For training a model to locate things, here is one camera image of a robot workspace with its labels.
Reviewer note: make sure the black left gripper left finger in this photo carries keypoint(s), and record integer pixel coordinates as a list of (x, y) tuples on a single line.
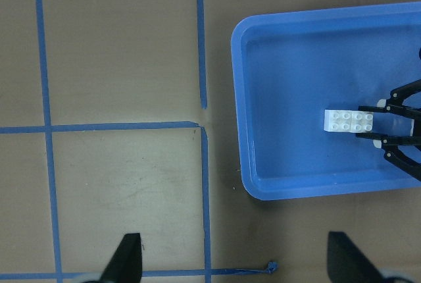
[(126, 263)]

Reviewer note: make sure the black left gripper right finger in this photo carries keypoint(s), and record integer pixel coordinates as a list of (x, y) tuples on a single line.
[(347, 263)]

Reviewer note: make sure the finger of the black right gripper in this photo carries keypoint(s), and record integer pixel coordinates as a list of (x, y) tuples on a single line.
[(395, 104), (392, 153)]

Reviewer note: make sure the white block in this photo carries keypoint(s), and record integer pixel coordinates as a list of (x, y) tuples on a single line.
[(361, 121), (337, 120)]

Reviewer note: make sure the blue plastic tray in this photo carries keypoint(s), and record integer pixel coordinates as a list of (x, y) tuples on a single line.
[(290, 67)]

